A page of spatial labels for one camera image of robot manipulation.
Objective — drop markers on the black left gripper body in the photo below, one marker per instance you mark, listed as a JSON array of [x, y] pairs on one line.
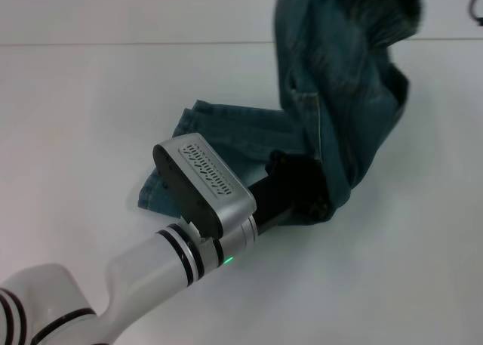
[[287, 190]]

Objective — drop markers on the blue washed denim shorts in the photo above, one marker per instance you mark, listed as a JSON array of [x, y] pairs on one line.
[[339, 96]]

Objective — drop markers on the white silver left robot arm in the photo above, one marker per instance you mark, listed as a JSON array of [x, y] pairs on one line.
[[151, 269]]

